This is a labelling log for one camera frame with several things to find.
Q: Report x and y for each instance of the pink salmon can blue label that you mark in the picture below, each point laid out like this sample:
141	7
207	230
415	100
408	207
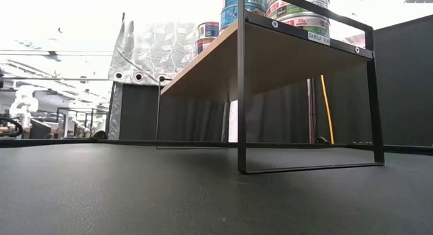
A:
208	31
203	44

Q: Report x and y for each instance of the green white tuna can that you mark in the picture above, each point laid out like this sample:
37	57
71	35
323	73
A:
306	25
284	9

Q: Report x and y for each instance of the white shelf label sticker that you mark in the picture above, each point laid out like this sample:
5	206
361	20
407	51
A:
319	38

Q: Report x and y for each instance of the white pink cloth strip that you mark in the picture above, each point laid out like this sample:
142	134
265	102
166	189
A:
233	123

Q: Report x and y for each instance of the black backdrop curtain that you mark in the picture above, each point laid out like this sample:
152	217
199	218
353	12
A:
142	109
280	116

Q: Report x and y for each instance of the grey leaf pattern curtain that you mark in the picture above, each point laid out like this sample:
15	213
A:
159	48

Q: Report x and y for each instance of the grey metal pole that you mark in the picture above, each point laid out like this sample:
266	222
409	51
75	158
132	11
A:
311	109

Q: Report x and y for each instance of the black chair back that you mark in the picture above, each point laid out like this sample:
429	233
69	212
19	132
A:
40	130

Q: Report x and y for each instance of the black partition panel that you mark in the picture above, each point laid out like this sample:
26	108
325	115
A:
406	79

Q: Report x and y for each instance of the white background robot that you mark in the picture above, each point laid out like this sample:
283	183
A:
23	104

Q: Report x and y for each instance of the black round wheel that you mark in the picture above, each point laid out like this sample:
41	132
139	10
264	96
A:
19	127

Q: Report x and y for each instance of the wooden shelf riser black frame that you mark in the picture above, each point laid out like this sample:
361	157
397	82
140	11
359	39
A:
209	76

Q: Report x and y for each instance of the black background table frame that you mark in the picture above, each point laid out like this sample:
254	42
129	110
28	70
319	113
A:
78	109

